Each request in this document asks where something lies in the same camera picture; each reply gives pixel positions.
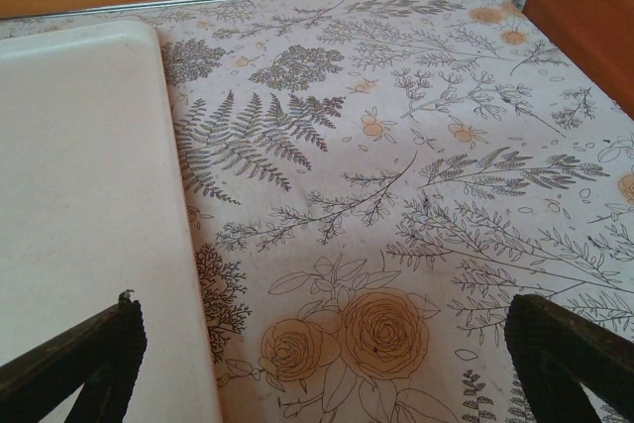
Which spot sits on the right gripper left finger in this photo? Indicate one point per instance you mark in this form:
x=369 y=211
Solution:
x=109 y=344

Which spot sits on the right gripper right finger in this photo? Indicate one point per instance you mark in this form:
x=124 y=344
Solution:
x=569 y=368

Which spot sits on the beige plastic tray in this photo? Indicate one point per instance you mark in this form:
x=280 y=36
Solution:
x=74 y=170

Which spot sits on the floral patterned tablecloth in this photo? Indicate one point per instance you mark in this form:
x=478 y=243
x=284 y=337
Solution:
x=396 y=145

